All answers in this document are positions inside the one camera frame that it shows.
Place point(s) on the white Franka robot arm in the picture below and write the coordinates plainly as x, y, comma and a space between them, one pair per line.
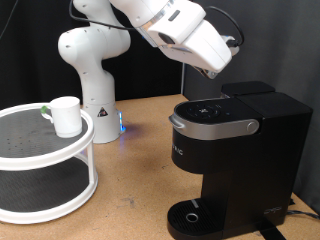
95, 43

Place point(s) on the white two-tier turntable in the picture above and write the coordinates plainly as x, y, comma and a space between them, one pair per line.
40, 160

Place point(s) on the black Keurig coffee machine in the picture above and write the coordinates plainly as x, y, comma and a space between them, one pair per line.
246, 166

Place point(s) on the black curtain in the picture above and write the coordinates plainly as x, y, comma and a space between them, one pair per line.
33, 50

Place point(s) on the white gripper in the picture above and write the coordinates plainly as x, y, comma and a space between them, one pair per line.
200, 50

